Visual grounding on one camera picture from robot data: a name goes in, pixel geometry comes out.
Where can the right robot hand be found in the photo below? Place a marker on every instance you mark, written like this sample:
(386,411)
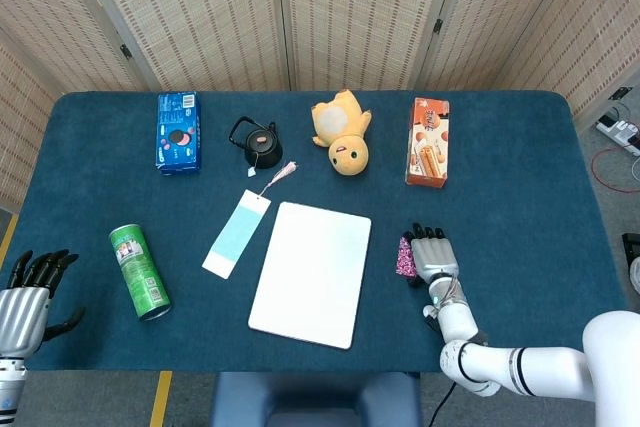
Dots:
(434,257)

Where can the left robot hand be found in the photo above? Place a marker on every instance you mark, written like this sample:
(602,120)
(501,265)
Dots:
(20,314)

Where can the pink glitter card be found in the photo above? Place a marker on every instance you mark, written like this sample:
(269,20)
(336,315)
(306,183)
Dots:
(404,259)

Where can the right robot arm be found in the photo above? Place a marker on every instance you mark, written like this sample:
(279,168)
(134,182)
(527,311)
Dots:
(457,319)

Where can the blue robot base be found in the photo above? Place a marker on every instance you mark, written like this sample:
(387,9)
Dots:
(315,402)

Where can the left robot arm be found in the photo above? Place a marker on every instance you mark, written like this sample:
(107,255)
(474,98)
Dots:
(10,387)

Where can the white rectangular board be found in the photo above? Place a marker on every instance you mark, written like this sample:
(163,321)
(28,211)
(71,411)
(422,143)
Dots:
(310,277)

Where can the yellow plush duck toy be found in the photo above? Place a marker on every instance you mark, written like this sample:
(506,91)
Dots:
(345,147)

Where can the blue tablecloth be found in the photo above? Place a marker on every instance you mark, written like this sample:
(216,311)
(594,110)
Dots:
(500,197)

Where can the orange biscuit box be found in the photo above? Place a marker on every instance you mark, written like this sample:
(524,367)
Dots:
(427,147)

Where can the green chip can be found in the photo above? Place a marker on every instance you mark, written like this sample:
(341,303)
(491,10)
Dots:
(140,272)

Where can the black equipment box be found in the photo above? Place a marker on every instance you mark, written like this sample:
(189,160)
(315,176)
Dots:
(632,246)

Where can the blue white tasselled bookmark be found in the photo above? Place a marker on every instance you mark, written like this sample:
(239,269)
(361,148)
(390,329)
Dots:
(235,234)

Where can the white paper tea tag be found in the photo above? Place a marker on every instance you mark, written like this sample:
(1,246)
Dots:
(252,172)

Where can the black teapot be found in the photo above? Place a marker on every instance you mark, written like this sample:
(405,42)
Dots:
(262,144)

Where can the white power strip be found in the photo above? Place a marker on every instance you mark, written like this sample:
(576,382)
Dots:
(620,129)

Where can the black screen hinge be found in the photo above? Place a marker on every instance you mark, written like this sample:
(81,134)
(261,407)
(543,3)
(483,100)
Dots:
(438,25)
(126,51)
(618,93)

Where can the blue Oreo cookie box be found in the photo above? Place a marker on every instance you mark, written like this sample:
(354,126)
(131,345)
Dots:
(177,134)

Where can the woven folding screen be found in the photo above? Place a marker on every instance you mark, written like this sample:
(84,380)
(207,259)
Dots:
(200,22)

